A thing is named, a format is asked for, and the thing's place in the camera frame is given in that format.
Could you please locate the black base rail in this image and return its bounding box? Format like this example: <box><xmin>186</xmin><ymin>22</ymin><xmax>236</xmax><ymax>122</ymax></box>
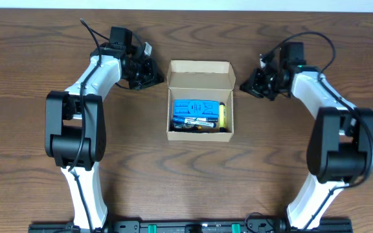
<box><xmin>28</xmin><ymin>214</ymin><xmax>354</xmax><ymax>233</ymax></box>

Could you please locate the black whiteboard marker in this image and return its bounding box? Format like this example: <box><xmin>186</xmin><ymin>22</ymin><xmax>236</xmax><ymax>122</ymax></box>
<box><xmin>186</xmin><ymin>117</ymin><xmax>218</xmax><ymax>122</ymax></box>

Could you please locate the yellow highlighter pen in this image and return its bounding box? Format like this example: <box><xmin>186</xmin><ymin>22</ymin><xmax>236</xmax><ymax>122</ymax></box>
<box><xmin>219</xmin><ymin>102</ymin><xmax>227</xmax><ymax>133</ymax></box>

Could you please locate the blue whiteboard marker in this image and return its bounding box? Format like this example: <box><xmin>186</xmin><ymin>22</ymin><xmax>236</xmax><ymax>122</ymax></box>
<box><xmin>173</xmin><ymin>117</ymin><xmax>216</xmax><ymax>128</ymax></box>

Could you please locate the brown cardboard box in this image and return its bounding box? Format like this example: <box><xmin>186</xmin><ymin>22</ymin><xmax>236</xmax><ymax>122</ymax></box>
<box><xmin>166</xmin><ymin>60</ymin><xmax>236</xmax><ymax>142</ymax></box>

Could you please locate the blue whiteboard eraser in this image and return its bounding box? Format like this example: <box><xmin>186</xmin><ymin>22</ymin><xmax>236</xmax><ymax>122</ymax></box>
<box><xmin>173</xmin><ymin>100</ymin><xmax>219</xmax><ymax>118</ymax></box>

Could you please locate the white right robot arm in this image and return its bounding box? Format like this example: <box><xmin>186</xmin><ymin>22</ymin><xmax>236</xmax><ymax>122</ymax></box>
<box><xmin>240</xmin><ymin>42</ymin><xmax>373</xmax><ymax>232</ymax></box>

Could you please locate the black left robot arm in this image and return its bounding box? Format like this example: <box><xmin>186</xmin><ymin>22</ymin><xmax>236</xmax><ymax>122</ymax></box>
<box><xmin>45</xmin><ymin>27</ymin><xmax>164</xmax><ymax>232</ymax></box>

